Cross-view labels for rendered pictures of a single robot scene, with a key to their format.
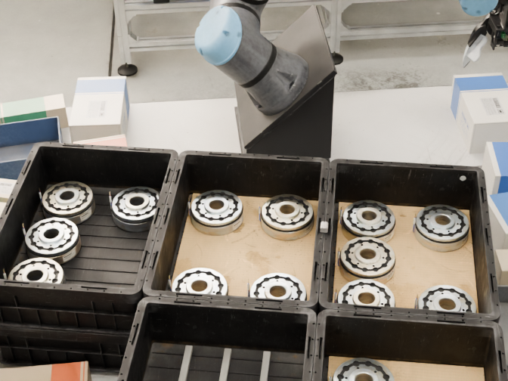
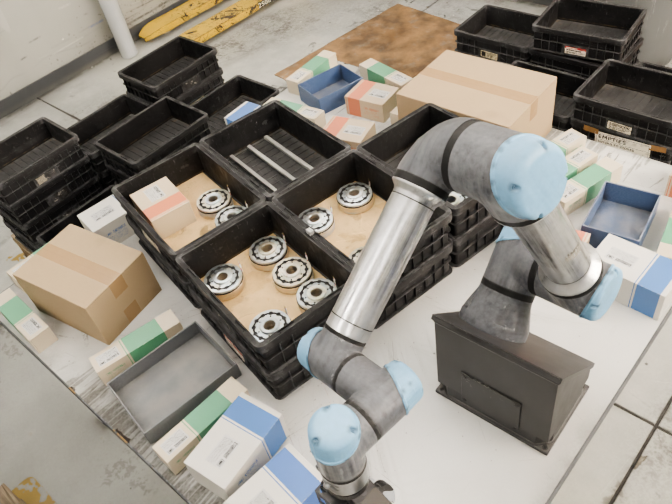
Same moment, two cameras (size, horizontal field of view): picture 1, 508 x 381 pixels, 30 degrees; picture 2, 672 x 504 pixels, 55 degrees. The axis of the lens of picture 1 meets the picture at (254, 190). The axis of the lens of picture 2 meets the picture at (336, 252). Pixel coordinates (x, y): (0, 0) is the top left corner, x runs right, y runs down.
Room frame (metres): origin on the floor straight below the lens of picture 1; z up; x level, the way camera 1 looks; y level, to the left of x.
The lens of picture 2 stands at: (2.24, -0.81, 2.05)
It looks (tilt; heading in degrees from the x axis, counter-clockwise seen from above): 45 degrees down; 143
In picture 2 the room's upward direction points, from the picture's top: 12 degrees counter-clockwise
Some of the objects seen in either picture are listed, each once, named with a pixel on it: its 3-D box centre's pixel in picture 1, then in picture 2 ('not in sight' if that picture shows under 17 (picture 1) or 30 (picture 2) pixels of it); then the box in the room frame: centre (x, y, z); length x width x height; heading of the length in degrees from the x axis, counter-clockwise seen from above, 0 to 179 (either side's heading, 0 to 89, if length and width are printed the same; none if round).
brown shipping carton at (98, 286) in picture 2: not in sight; (88, 282); (0.74, -0.55, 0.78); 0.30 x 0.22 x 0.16; 13
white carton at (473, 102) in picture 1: (485, 112); not in sight; (1.85, -0.56, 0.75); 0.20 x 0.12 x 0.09; 4
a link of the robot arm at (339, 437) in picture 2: not in sight; (338, 442); (1.83, -0.56, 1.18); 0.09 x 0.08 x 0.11; 87
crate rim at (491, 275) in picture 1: (407, 236); (264, 269); (1.24, -0.28, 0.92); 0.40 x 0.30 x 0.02; 173
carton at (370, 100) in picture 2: not in sight; (372, 100); (0.77, 0.61, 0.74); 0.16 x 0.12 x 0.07; 11
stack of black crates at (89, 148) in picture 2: not in sight; (121, 152); (-0.45, 0.09, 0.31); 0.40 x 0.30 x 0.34; 93
